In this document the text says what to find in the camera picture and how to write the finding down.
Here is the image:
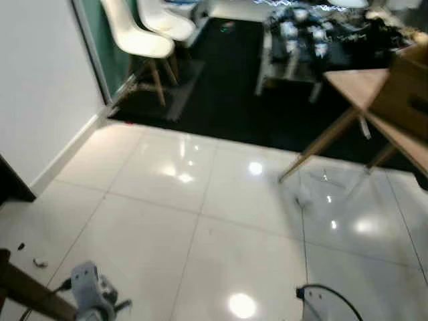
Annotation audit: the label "dark brown wooden furniture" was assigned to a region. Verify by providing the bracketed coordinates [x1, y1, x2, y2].
[0, 249, 76, 321]

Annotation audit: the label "grey floor mat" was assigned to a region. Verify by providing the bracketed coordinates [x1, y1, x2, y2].
[124, 59, 205, 122]

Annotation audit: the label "dark clutter pile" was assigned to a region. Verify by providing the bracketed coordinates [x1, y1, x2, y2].
[348, 10, 419, 51]

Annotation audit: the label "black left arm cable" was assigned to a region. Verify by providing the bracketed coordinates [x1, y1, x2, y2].
[20, 280, 73, 320]

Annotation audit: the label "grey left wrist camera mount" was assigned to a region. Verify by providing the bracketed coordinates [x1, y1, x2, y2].
[70, 262, 118, 321]

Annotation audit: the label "white crumpled paper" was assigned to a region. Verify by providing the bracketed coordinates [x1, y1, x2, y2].
[294, 186, 312, 208]

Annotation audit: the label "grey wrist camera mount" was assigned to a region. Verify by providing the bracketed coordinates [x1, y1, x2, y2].
[298, 288, 325, 321]
[70, 262, 118, 321]

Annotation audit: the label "white shell chair wooden legs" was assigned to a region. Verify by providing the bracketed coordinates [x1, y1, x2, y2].
[137, 0, 197, 84]
[100, 0, 178, 108]

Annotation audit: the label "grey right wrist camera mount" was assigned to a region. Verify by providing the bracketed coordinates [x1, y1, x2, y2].
[298, 288, 325, 321]

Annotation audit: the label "white low cabinet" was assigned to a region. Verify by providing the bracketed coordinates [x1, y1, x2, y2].
[191, 0, 275, 24]

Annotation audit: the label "green glass partition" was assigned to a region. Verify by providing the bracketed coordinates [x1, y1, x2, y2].
[72, 0, 134, 101]

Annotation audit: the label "light wooden table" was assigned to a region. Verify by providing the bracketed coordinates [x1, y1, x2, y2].
[278, 67, 428, 185]

